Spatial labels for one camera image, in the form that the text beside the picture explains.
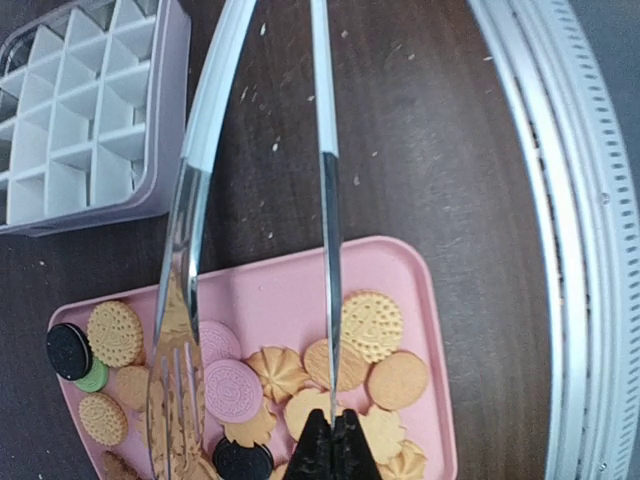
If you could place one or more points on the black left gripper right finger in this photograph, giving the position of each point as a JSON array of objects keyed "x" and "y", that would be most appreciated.
[{"x": 352, "y": 457}]

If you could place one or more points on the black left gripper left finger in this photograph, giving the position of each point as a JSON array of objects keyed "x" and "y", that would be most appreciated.
[{"x": 311, "y": 459}]

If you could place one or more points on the lilac divided storage box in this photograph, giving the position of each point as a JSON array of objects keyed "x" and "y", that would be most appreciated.
[{"x": 93, "y": 112}]

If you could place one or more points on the black sandwich cookie middle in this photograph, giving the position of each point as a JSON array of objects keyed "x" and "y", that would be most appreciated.
[{"x": 235, "y": 462}]

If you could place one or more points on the black sandwich cookie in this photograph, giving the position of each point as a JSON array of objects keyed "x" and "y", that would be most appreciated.
[
  {"x": 235, "y": 462},
  {"x": 69, "y": 351}
]

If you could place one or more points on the plain round biscuit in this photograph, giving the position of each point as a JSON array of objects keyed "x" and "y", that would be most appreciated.
[{"x": 398, "y": 381}]

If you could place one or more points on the swirl butter cookie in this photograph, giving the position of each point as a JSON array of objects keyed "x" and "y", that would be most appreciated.
[{"x": 280, "y": 372}]

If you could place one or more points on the pink sandwich cookie lower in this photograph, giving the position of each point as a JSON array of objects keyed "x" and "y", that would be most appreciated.
[{"x": 233, "y": 391}]

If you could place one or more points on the pink sandwich cookie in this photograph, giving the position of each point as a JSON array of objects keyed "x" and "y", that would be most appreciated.
[
  {"x": 217, "y": 342},
  {"x": 233, "y": 391}
]

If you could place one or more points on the round dotted biscuit right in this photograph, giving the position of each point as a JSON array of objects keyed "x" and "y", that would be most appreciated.
[{"x": 372, "y": 324}]

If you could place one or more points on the round dotted biscuit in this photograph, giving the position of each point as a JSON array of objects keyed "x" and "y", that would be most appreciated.
[
  {"x": 115, "y": 334},
  {"x": 372, "y": 324}
]

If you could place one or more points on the pink sandwich cookie upper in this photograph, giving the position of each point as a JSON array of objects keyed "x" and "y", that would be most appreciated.
[{"x": 217, "y": 342}]

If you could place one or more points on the pink plastic tray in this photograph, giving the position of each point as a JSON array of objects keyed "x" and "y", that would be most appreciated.
[{"x": 281, "y": 302}]

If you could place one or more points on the green sandwich cookie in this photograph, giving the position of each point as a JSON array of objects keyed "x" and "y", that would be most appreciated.
[{"x": 95, "y": 379}]

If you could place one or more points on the round dotted biscuit far left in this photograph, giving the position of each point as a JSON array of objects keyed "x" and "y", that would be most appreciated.
[{"x": 115, "y": 334}]

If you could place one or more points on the black sandwich cookie far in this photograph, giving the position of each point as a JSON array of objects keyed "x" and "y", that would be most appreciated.
[{"x": 69, "y": 351}]

